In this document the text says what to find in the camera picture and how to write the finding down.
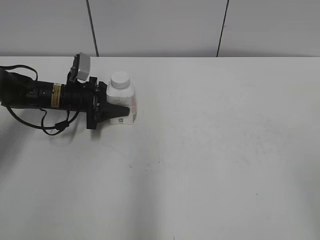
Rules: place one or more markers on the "white round bottle cap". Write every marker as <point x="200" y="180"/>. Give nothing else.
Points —
<point x="120" y="80"/>

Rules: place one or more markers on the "left black wall seam strip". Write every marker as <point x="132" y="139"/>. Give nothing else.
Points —
<point x="92" y="28"/>

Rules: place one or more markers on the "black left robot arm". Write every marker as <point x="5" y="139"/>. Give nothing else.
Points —
<point x="22" y="92"/>

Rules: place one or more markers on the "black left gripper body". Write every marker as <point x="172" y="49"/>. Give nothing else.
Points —
<point x="89" y="97"/>

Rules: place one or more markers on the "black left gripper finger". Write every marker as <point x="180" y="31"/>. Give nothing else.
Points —
<point x="109" y="111"/>

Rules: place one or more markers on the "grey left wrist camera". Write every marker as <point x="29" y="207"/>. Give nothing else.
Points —
<point x="80" y="69"/>

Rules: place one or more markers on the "white square plastic bottle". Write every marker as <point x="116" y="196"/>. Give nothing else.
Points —
<point x="125" y="97"/>

